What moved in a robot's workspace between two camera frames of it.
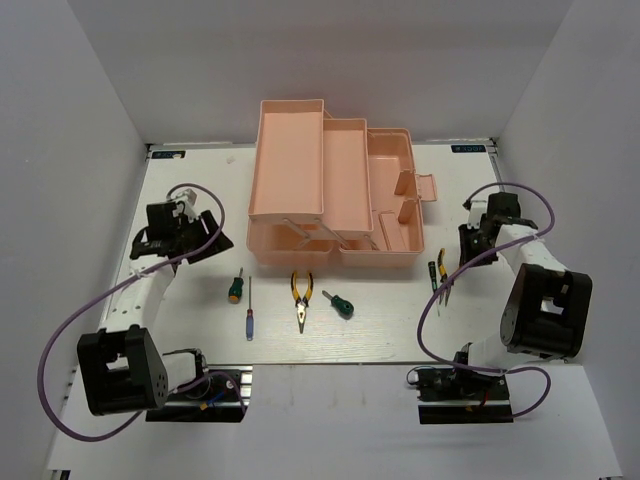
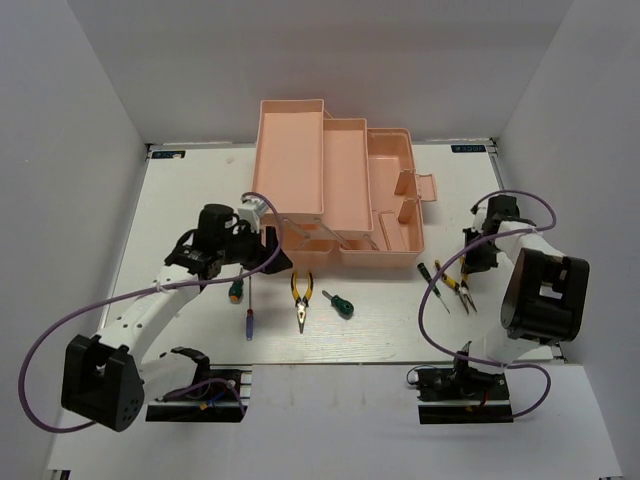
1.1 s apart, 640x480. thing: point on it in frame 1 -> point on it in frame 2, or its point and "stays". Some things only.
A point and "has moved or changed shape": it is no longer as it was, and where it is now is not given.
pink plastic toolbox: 327,191 stays
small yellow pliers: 444,295 -> 461,287
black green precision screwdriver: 432,269 has moved or changed shape
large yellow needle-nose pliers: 301,304 stays
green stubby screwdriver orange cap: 236,288 stays
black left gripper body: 192,234 -> 246,248
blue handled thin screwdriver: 250,316 stays
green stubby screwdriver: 343,307 stays
